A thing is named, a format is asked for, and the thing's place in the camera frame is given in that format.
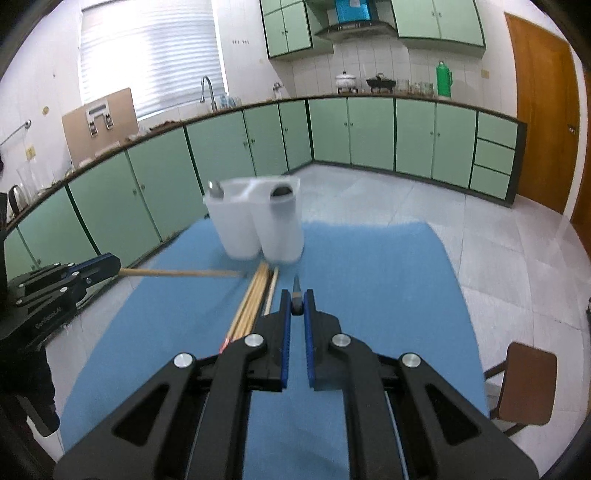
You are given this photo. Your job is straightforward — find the green thermos flask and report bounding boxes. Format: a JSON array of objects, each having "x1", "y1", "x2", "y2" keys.
[{"x1": 435, "y1": 60, "x2": 454, "y2": 99}]

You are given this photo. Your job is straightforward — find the white plastic utensil holder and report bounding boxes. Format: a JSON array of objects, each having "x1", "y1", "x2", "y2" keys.
[{"x1": 202, "y1": 174, "x2": 305, "y2": 264}]

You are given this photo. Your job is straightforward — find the steel electric kettle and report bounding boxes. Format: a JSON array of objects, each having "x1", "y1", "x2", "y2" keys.
[{"x1": 8, "y1": 184, "x2": 28, "y2": 217}]

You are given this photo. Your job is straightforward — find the wide green wall cabinet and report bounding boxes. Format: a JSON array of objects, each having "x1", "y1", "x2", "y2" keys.
[{"x1": 390, "y1": 0, "x2": 486, "y2": 58}]

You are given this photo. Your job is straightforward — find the black wok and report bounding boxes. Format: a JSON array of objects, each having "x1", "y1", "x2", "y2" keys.
[{"x1": 366, "y1": 73, "x2": 398, "y2": 94}]

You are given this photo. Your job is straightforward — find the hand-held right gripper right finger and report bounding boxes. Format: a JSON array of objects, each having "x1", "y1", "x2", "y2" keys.
[{"x1": 302, "y1": 288, "x2": 540, "y2": 480}]

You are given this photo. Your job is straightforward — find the brown wooden chair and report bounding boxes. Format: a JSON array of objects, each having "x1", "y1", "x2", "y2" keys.
[{"x1": 482, "y1": 342, "x2": 559, "y2": 437}]

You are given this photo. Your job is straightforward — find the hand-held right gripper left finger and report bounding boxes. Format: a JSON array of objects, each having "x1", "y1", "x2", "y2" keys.
[{"x1": 53, "y1": 290, "x2": 293, "y2": 480}]

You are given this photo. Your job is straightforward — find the tall chrome kitchen faucet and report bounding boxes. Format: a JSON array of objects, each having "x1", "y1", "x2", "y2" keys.
[{"x1": 200, "y1": 76, "x2": 219, "y2": 112}]

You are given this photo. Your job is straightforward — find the grey metal utensil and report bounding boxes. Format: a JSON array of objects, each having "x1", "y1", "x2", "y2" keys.
[{"x1": 291, "y1": 273, "x2": 304, "y2": 317}]

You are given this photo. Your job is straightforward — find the brown water purifier panel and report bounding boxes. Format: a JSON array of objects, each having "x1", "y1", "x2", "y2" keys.
[{"x1": 61, "y1": 88, "x2": 139, "y2": 168}]

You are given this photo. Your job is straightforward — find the green base cabinet with drawers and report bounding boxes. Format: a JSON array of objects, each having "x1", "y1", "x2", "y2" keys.
[{"x1": 307, "y1": 95, "x2": 527, "y2": 208}]

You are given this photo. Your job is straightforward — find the clear glass pitcher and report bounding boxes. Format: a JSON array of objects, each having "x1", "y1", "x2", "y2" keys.
[{"x1": 16, "y1": 159, "x2": 54, "y2": 195}]

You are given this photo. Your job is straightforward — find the long green base cabinet run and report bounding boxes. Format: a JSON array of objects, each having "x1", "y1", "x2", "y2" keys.
[{"x1": 0, "y1": 99, "x2": 315, "y2": 278}]

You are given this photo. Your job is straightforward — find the white window blind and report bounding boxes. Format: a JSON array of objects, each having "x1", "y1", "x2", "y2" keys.
[{"x1": 79, "y1": 2, "x2": 228, "y2": 121}]

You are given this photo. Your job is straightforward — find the wooden door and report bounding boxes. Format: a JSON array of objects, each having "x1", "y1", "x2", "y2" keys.
[
  {"x1": 570, "y1": 115, "x2": 591, "y2": 264},
  {"x1": 503, "y1": 11, "x2": 583, "y2": 215}
]

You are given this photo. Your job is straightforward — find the narrow green wall cabinet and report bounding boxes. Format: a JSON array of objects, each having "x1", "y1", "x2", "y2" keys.
[{"x1": 259, "y1": 0, "x2": 335, "y2": 60}]

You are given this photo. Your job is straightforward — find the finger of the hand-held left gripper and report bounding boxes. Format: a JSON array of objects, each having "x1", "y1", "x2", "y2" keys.
[
  {"x1": 13, "y1": 276, "x2": 100, "y2": 311},
  {"x1": 9, "y1": 252, "x2": 122, "y2": 289}
]

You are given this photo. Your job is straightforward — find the blue table mat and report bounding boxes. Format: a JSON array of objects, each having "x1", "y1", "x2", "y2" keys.
[{"x1": 58, "y1": 217, "x2": 490, "y2": 480}]

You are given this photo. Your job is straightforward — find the range hood with blue film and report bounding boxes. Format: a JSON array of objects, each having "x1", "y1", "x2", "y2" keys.
[{"x1": 314, "y1": 0, "x2": 399, "y2": 43}]

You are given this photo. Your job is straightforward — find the chrome towel rail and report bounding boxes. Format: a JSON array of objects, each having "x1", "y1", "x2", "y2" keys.
[{"x1": 0, "y1": 120, "x2": 33, "y2": 146}]

